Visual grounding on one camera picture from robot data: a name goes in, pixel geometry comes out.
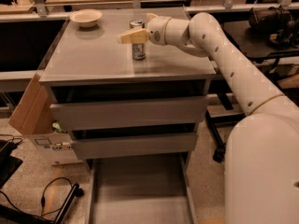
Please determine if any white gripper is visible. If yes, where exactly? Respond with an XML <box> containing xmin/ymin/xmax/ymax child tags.
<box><xmin>120</xmin><ymin>13</ymin><xmax>190</xmax><ymax>46</ymax></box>

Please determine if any redbull can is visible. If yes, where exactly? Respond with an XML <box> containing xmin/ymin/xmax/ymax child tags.
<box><xmin>129</xmin><ymin>20</ymin><xmax>146</xmax><ymax>60</ymax></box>

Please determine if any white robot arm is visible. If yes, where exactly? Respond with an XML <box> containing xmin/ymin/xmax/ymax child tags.
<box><xmin>118</xmin><ymin>12</ymin><xmax>299</xmax><ymax>224</ymax></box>

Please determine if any grey drawer cabinet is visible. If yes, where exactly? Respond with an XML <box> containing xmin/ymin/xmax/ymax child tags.
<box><xmin>39</xmin><ymin>7</ymin><xmax>217</xmax><ymax>172</ymax></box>

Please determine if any grey top drawer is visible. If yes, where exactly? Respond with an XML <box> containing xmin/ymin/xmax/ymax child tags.
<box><xmin>50</xmin><ymin>96</ymin><xmax>207</xmax><ymax>130</ymax></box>

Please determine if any grey middle drawer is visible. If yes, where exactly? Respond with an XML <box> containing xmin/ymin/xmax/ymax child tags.
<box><xmin>72</xmin><ymin>133</ymin><xmax>197</xmax><ymax>160</ymax></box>

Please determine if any grey open bottom drawer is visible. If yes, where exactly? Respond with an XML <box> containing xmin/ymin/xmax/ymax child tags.
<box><xmin>85</xmin><ymin>154</ymin><xmax>197</xmax><ymax>224</ymax></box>

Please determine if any white ceramic bowl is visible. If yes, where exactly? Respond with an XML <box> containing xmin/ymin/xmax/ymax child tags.
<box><xmin>70</xmin><ymin>9</ymin><xmax>102</xmax><ymax>28</ymax></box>

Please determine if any black chair side tray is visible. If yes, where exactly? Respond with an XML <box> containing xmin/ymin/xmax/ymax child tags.
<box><xmin>222</xmin><ymin>21</ymin><xmax>299</xmax><ymax>61</ymax></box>

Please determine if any black office chair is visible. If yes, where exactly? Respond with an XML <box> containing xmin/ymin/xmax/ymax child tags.
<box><xmin>206</xmin><ymin>92</ymin><xmax>245</xmax><ymax>163</ymax></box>

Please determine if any brown cardboard box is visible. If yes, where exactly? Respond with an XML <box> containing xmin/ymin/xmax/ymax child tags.
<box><xmin>8</xmin><ymin>74</ymin><xmax>81</xmax><ymax>165</ymax></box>

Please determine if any black stand base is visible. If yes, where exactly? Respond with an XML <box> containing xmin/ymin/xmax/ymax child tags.
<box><xmin>0</xmin><ymin>183</ymin><xmax>84</xmax><ymax>224</ymax></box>

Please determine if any black floor cable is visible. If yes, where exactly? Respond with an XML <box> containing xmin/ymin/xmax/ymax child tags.
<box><xmin>0</xmin><ymin>176</ymin><xmax>74</xmax><ymax>222</ymax></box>

